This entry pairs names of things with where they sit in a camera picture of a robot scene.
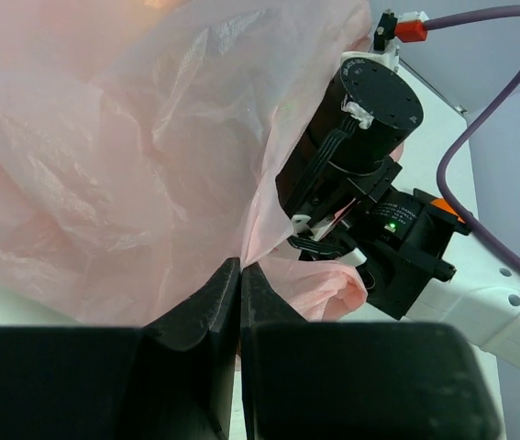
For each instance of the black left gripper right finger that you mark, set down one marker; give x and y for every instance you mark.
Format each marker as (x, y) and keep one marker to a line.
(355, 380)

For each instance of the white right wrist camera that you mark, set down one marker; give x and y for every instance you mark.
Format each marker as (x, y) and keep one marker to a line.
(391, 31)

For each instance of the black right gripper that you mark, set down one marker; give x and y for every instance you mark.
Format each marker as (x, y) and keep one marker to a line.
(367, 112)

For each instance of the pink plastic bag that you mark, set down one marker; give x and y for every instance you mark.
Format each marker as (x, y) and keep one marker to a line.
(140, 143)

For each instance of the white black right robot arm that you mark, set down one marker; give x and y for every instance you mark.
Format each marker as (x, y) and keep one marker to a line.
(418, 258)

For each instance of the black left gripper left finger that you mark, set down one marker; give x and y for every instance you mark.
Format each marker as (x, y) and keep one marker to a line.
(170, 379)

